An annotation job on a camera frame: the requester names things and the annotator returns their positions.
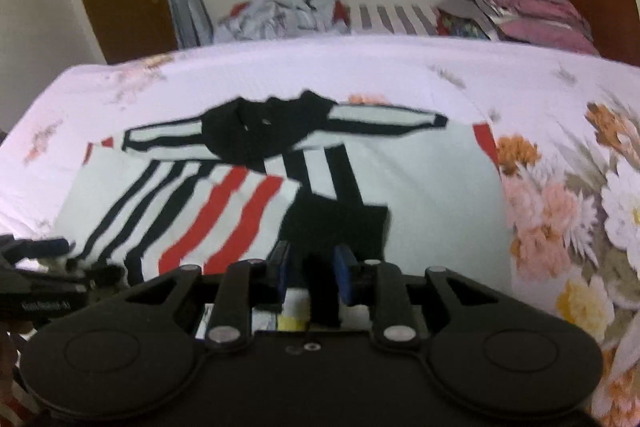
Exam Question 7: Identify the pink floral bed sheet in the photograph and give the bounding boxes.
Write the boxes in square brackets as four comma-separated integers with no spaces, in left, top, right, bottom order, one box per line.
[0,36,640,427]

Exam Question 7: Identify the grey striped pillow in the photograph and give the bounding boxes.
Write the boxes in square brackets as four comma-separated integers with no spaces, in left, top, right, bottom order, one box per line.
[347,3,443,36]

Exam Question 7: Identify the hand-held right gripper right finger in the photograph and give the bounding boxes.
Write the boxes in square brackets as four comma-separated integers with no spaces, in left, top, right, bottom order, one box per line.
[334,244,503,350]

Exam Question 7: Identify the colourful patterned cloth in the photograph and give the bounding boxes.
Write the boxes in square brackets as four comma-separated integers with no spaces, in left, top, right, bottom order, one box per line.
[439,13,490,40]

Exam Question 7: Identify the crumpled grey clothes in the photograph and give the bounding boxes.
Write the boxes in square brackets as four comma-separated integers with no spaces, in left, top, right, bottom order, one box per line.
[215,0,351,42]

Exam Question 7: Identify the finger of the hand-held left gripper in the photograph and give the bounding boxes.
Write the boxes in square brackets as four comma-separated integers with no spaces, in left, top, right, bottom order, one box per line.
[67,262,125,288]
[0,234,73,265]

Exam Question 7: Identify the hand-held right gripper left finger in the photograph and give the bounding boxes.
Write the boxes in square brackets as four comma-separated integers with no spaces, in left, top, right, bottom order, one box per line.
[125,241,292,353]

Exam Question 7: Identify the stack of folded pink bedding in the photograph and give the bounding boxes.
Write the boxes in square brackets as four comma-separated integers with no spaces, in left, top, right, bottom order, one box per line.
[437,0,601,55]

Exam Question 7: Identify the striped knit sweater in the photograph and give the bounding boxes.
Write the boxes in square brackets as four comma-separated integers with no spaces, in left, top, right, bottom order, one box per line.
[55,91,501,328]

